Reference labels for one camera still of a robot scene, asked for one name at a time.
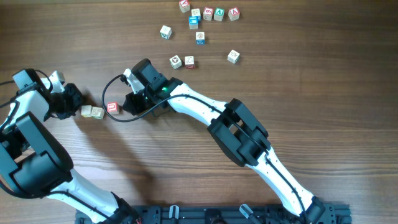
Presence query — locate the green sided block left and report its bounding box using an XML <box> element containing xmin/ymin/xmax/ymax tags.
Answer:
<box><xmin>160</xmin><ymin>25</ymin><xmax>172</xmax><ymax>39</ymax></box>

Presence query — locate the red sided picture block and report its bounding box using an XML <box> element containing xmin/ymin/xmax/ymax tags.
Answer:
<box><xmin>106</xmin><ymin>102</ymin><xmax>120</xmax><ymax>115</ymax></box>

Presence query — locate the tan picture block top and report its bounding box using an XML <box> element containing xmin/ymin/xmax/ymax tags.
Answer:
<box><xmin>191</xmin><ymin>8</ymin><xmax>201</xmax><ymax>17</ymax></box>

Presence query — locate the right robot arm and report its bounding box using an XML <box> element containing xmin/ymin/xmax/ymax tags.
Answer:
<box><xmin>121</xmin><ymin>58</ymin><xmax>325</xmax><ymax>223</ymax></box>

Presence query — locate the red letter M block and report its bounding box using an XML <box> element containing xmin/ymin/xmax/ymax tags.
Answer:
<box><xmin>90</xmin><ymin>107</ymin><xmax>104</xmax><ymax>119</ymax></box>

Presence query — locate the green letter V block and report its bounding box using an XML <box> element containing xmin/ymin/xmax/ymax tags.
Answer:
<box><xmin>213</xmin><ymin>7</ymin><xmax>224</xmax><ymax>21</ymax></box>

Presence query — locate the red letter A block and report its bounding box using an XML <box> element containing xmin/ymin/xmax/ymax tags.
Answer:
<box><xmin>228</xmin><ymin>7</ymin><xmax>240</xmax><ymax>21</ymax></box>

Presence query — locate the blue letter P block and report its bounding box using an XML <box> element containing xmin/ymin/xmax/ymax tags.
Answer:
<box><xmin>81</xmin><ymin>105</ymin><xmax>93</xmax><ymax>118</ymax></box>

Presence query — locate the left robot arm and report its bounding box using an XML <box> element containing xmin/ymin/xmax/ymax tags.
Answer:
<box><xmin>1</xmin><ymin>68</ymin><xmax>141</xmax><ymax>223</ymax></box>

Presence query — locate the red letter block top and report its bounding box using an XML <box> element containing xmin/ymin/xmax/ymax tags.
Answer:
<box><xmin>178</xmin><ymin>0</ymin><xmax>190</xmax><ymax>13</ymax></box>

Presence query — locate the orange picture blue block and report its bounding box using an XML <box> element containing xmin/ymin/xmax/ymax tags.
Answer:
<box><xmin>195</xmin><ymin>32</ymin><xmax>205</xmax><ymax>45</ymax></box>

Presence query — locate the brown picture block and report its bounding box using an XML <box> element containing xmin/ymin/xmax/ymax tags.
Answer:
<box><xmin>169</xmin><ymin>55</ymin><xmax>182</xmax><ymax>70</ymax></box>

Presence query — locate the red number nine block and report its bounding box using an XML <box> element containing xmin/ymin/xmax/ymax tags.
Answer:
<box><xmin>203</xmin><ymin>7</ymin><xmax>214</xmax><ymax>21</ymax></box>

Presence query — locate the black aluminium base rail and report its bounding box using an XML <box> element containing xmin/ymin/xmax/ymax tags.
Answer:
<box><xmin>75</xmin><ymin>203</ymin><xmax>353</xmax><ymax>224</ymax></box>

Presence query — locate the red sided block bottom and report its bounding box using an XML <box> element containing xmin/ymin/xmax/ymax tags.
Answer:
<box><xmin>185</xmin><ymin>56</ymin><xmax>195</xmax><ymax>69</ymax></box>

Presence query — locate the green sided block right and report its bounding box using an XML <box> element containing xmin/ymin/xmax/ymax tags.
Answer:
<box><xmin>227</xmin><ymin>50</ymin><xmax>240</xmax><ymax>64</ymax></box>

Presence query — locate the green sided block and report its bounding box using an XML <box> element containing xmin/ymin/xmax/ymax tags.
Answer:
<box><xmin>227</xmin><ymin>50</ymin><xmax>240</xmax><ymax>64</ymax></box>
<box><xmin>160</xmin><ymin>25</ymin><xmax>172</xmax><ymax>39</ymax></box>

